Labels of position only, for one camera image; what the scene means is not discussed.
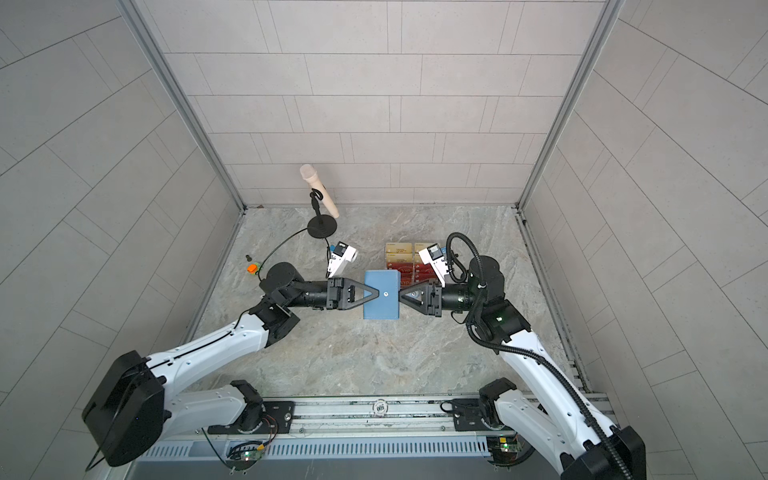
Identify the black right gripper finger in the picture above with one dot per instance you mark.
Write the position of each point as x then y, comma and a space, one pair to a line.
415, 303
415, 290

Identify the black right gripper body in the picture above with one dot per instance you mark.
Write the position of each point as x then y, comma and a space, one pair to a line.
437, 299

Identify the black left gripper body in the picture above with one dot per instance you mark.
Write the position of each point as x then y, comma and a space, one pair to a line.
331, 296

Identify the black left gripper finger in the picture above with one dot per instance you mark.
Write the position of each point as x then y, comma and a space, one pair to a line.
363, 289
366, 298

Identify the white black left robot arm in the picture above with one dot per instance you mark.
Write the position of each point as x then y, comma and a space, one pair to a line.
198, 354

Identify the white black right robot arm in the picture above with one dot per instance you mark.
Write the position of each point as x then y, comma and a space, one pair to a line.
528, 372

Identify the red vip card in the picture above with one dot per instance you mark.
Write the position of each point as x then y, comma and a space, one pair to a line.
412, 273

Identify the clear acrylic card tray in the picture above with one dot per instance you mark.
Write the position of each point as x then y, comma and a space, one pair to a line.
404, 258

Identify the black microphone stand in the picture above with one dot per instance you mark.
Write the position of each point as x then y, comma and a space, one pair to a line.
321, 226

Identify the cream microphone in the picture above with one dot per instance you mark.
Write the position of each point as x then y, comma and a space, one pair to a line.
311, 177

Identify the right green circuit board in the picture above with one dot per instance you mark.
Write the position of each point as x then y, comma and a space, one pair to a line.
504, 451

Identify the green circuit board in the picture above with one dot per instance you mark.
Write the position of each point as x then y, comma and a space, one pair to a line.
243, 456
504, 451

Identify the left green circuit board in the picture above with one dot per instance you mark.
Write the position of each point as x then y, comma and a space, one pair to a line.
243, 456

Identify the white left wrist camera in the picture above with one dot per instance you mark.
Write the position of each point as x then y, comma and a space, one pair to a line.
341, 254

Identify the aluminium mounting rail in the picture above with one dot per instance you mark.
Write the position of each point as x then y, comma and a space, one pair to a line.
317, 416

